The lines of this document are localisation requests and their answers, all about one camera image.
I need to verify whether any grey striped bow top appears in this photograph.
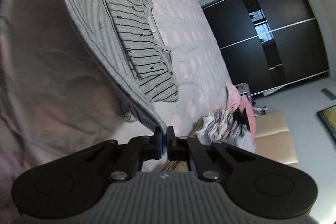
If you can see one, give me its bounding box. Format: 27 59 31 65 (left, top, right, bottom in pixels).
64 0 179 131

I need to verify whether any stack of folded clothes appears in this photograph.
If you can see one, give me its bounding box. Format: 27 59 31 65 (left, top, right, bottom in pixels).
159 107 257 172

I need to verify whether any pink pillow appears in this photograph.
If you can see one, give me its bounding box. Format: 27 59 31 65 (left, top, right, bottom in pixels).
225 81 256 140

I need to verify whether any white bedside table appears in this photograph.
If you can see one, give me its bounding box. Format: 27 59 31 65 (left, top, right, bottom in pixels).
235 83 267 117

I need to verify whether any beige padded headboard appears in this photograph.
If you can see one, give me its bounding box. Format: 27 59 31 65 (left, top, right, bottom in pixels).
254 112 299 169

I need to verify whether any grey pink-dotted bed sheet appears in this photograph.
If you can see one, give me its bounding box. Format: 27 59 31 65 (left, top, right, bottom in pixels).
1 0 230 223

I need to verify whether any black sliding wardrobe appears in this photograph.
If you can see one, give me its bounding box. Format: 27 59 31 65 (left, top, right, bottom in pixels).
203 0 329 94

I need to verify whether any landscape wall painting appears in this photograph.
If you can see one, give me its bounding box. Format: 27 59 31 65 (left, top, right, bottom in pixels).
317 105 336 141

